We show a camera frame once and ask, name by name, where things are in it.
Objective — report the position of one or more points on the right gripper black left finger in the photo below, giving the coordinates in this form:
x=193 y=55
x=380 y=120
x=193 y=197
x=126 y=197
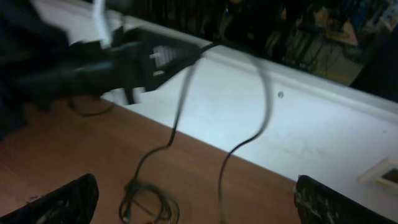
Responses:
x=73 y=203

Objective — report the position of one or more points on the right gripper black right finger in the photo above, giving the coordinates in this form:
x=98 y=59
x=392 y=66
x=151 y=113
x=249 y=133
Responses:
x=319 y=204

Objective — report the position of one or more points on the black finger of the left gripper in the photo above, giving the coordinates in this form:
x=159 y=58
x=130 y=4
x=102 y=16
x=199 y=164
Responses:
x=163 y=56

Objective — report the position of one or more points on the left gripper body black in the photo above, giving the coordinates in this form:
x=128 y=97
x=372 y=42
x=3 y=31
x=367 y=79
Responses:
x=39 y=65

